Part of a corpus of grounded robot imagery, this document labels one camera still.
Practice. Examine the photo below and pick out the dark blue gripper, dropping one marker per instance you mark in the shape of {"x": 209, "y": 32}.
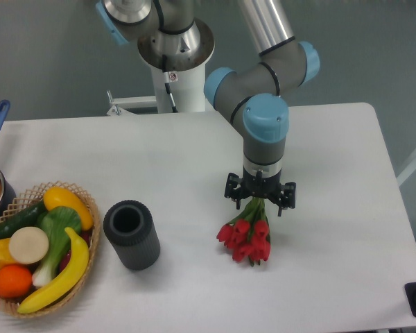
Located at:
{"x": 261, "y": 181}

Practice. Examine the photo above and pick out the red tulip bouquet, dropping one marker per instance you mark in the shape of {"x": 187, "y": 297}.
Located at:
{"x": 248, "y": 234}

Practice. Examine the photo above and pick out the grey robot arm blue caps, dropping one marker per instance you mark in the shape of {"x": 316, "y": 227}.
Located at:
{"x": 176, "y": 45}

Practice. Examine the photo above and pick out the dark grey ribbed vase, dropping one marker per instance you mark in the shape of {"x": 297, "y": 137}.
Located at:
{"x": 129, "y": 227}

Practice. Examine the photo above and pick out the red fruit in basket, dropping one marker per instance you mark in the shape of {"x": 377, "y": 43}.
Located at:
{"x": 86, "y": 235}

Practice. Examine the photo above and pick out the yellow banana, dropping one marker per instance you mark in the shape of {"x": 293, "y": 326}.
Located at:
{"x": 62, "y": 283}

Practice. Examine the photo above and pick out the yellow squash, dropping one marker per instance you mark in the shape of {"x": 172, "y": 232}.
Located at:
{"x": 61, "y": 197}

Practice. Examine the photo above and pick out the green bok choy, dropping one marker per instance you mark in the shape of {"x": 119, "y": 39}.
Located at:
{"x": 53, "y": 225}

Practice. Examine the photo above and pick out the green cucumber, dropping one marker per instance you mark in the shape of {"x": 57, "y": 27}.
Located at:
{"x": 25, "y": 218}

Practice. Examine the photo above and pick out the beige round sliced vegetable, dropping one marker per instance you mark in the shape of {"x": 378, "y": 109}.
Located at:
{"x": 28, "y": 245}

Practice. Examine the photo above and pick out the orange fruit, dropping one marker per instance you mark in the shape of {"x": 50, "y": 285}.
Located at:
{"x": 15, "y": 281}

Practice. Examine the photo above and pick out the woven wicker basket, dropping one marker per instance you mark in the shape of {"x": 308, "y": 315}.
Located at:
{"x": 31, "y": 197}

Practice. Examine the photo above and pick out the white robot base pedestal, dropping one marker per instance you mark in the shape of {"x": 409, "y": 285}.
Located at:
{"x": 175, "y": 91}

